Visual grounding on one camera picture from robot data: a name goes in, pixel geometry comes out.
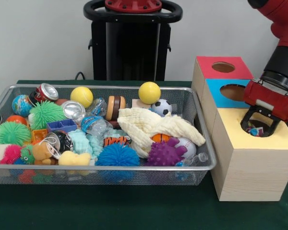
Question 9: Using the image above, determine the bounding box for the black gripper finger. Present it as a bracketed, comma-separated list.
[265, 114, 283, 138]
[240, 105, 258, 131]

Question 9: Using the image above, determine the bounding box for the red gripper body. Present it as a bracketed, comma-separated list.
[243, 78, 288, 123]

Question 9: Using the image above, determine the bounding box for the wooden box with three holes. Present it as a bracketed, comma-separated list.
[191, 56, 288, 202]

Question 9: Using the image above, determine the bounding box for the clear mesh bin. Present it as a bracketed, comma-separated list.
[0, 83, 217, 187]

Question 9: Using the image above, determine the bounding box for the small soccer ball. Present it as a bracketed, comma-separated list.
[150, 99, 173, 117]

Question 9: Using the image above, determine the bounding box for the cream waffle cloth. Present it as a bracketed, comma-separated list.
[117, 107, 206, 159]

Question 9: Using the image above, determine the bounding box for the purple spiky toy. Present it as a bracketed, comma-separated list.
[145, 137, 189, 167]

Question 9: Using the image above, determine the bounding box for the smooth yellow ball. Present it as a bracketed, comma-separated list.
[138, 81, 162, 105]

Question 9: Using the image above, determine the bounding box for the brown striped wooden burger toy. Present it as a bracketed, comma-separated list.
[105, 95, 127, 121]

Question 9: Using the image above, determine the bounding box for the blue spiky ball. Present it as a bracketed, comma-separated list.
[95, 143, 140, 167]

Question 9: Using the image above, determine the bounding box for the dark green tablecloth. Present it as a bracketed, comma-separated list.
[0, 80, 288, 230]

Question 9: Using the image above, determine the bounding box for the yellow tennis-seam ball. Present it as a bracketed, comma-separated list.
[70, 86, 94, 108]

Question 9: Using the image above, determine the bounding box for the green spiky ball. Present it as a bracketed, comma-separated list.
[28, 100, 67, 130]
[0, 121, 32, 146]

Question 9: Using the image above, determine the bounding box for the red drink can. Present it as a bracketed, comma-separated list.
[28, 82, 60, 106]

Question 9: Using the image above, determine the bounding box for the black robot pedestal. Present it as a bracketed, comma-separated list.
[83, 0, 183, 81]

